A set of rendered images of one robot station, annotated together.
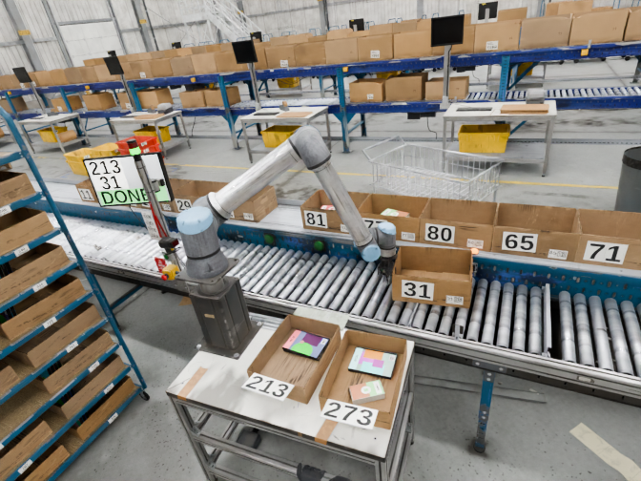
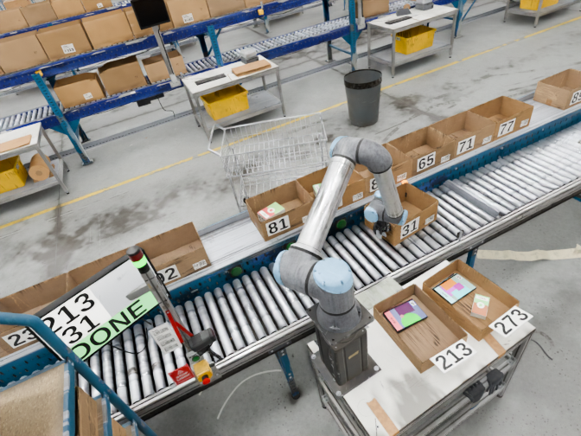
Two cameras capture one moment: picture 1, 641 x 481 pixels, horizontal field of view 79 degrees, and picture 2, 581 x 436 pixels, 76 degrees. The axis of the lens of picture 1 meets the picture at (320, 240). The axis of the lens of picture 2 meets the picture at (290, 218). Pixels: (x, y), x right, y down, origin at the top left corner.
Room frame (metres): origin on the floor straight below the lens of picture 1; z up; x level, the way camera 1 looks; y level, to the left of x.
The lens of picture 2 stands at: (0.98, 1.31, 2.55)
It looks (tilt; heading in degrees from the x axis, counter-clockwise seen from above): 40 degrees down; 312
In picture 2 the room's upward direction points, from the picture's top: 11 degrees counter-clockwise
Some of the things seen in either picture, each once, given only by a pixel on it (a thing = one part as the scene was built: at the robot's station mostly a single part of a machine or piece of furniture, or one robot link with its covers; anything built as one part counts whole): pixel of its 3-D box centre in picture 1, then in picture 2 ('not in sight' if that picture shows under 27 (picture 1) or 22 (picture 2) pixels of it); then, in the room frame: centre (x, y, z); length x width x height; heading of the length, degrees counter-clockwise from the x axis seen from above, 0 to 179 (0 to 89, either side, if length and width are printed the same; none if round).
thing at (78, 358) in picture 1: (65, 353); not in sight; (1.76, 1.57, 0.59); 0.40 x 0.30 x 0.10; 148
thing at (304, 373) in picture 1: (297, 354); (417, 324); (1.29, 0.18, 0.80); 0.38 x 0.28 x 0.10; 151
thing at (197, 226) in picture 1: (197, 230); (332, 284); (1.55, 0.53, 1.37); 0.17 x 0.15 x 0.18; 2
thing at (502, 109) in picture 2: not in sight; (498, 118); (1.41, -1.84, 0.96); 0.39 x 0.29 x 0.17; 61
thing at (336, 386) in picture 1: (365, 374); (468, 297); (1.13, -0.11, 0.80); 0.38 x 0.28 x 0.10; 156
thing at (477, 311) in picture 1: (477, 309); (437, 217); (1.50, -0.75, 0.72); 0.52 x 0.05 x 0.05; 151
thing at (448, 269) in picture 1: (432, 275); (400, 212); (1.70, -0.57, 0.83); 0.39 x 0.29 x 0.17; 67
